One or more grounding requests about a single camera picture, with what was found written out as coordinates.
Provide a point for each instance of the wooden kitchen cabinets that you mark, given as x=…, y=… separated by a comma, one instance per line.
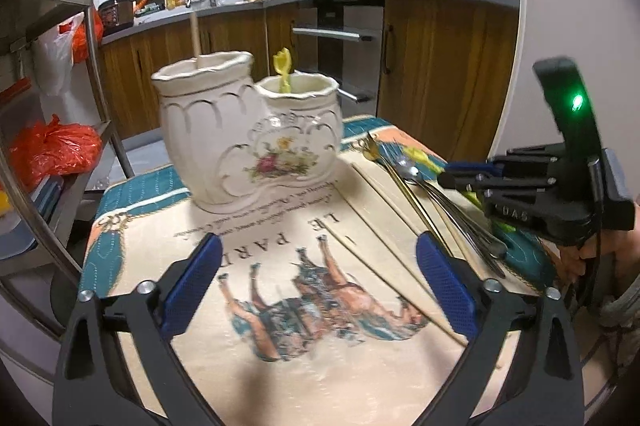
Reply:
x=440, y=71

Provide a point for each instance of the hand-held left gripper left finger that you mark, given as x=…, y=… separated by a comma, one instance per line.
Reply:
x=192, y=286

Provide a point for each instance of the silver metal chopstick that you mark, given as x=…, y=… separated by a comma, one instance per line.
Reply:
x=465, y=233
x=457, y=213

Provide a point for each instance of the person's right hand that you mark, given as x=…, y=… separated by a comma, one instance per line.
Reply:
x=572, y=263

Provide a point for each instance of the white plastic bag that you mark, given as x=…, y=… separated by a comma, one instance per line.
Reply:
x=52, y=61

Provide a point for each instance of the silver spoon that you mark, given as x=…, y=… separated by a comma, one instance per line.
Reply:
x=412, y=174

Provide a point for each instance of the built-in steel oven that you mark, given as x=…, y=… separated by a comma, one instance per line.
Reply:
x=335, y=21

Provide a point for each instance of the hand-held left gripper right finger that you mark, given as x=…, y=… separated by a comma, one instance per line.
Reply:
x=445, y=286

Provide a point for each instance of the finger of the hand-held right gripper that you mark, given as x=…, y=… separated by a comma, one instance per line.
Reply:
x=460, y=181
x=470, y=166

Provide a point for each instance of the gold fork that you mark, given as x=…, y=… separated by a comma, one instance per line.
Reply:
x=400, y=186

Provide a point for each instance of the white ceramic utensil holder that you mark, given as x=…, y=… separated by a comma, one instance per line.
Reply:
x=210, y=146

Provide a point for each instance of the printed cloth mat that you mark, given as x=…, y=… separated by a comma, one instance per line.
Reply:
x=250, y=231

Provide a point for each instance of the metal shelf rack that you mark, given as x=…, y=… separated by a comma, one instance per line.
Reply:
x=45, y=9

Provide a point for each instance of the dark pressure cooker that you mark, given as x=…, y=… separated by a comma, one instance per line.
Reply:
x=116, y=12

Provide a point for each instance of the orange plastic bag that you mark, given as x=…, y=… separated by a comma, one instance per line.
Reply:
x=87, y=39
x=55, y=146

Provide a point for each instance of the wooden chopstick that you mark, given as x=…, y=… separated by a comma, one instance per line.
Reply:
x=194, y=36
x=385, y=218
x=380, y=278

